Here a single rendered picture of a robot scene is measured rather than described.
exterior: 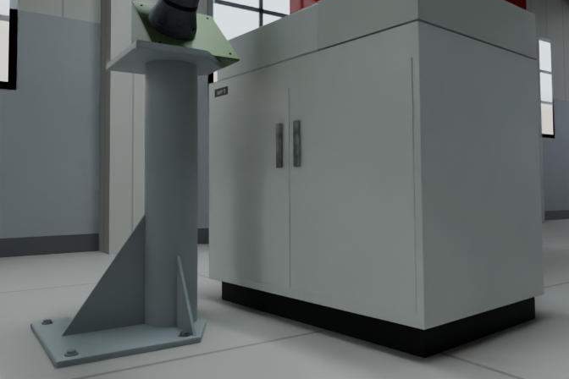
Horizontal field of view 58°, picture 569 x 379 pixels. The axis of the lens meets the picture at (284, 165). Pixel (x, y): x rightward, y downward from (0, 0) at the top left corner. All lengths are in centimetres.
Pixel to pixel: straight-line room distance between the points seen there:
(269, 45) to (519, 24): 77
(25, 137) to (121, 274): 226
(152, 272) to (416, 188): 80
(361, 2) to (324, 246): 68
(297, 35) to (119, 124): 216
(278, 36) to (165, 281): 83
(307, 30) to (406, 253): 72
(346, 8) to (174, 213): 77
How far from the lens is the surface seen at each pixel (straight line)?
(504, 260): 160
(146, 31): 163
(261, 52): 176
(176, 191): 155
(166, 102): 157
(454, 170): 138
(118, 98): 362
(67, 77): 385
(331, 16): 153
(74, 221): 379
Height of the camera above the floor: 41
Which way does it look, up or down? 3 degrees up
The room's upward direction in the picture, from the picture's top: straight up
